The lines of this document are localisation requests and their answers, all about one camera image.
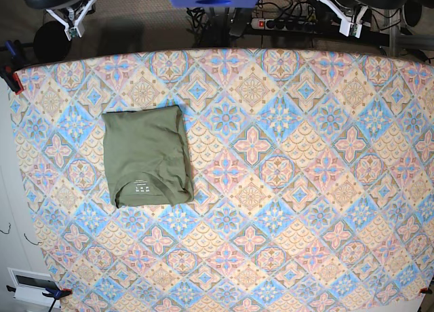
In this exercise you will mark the green t-shirt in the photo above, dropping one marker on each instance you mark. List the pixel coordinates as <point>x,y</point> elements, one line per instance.
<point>146,158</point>

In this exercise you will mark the patterned tablecloth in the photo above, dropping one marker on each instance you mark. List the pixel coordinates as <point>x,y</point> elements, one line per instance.
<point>312,171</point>

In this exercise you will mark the white power strip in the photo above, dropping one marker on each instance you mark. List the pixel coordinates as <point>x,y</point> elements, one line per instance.
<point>268,24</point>

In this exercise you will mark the blue orange clamp lower left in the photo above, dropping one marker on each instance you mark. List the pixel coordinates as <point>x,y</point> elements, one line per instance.
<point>54,293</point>

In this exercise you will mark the blue orange clamp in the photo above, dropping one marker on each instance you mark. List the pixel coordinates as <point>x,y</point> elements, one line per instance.
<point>16,62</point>
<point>54,293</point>

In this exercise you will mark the blue orange clamp upper left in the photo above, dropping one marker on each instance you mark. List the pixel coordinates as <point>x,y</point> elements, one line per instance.
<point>16,62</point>

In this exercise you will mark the orange clamp lower right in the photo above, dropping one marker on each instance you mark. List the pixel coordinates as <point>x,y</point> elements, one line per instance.
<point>426,291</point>

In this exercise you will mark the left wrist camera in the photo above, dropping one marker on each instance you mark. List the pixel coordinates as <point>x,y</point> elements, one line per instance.
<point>350,29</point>

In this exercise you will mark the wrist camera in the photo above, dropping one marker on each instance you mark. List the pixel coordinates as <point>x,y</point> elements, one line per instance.
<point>74,32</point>
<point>350,29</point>

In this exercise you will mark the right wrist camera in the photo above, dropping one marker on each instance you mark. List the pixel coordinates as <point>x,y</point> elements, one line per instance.
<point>74,32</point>

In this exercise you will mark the white wall box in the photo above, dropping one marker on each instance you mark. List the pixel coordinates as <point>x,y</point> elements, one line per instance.
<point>30,279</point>

